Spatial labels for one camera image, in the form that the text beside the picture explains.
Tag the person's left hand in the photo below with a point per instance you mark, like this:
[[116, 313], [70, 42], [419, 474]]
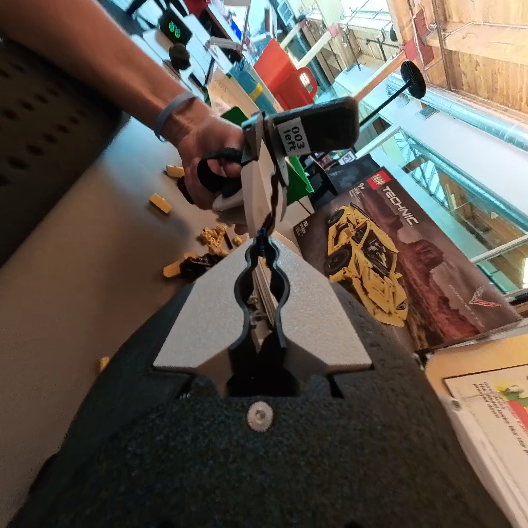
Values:
[[198, 136]]

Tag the lego instruction booklet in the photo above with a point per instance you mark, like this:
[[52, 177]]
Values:
[[264, 305]]

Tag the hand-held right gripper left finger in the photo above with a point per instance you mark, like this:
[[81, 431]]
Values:
[[198, 326]]

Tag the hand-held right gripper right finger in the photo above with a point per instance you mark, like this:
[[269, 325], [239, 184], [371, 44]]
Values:
[[326, 326]]

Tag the black metal pole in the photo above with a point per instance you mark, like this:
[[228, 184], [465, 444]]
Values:
[[408, 80]]

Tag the blue lego pin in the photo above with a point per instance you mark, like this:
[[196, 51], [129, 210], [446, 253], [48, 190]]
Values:
[[260, 239]]

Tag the lego car model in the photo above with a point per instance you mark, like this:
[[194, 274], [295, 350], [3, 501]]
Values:
[[194, 264]]

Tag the person's left forearm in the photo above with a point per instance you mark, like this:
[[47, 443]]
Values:
[[82, 49]]

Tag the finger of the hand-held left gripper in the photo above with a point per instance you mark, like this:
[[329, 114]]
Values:
[[255, 194], [282, 202]]

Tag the teal box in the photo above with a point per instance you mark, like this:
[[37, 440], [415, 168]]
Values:
[[251, 86]]

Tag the yellow lego piece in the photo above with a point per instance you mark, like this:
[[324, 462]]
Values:
[[161, 203], [175, 171], [104, 364]]

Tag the green box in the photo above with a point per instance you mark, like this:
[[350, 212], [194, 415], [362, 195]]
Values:
[[299, 183]]

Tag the silver ventilation duct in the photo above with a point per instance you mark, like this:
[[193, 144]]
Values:
[[474, 111]]

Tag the printed instruction sheet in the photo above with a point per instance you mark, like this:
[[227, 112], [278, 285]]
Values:
[[495, 412]]

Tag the printed lego set box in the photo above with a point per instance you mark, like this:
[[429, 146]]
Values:
[[412, 268]]

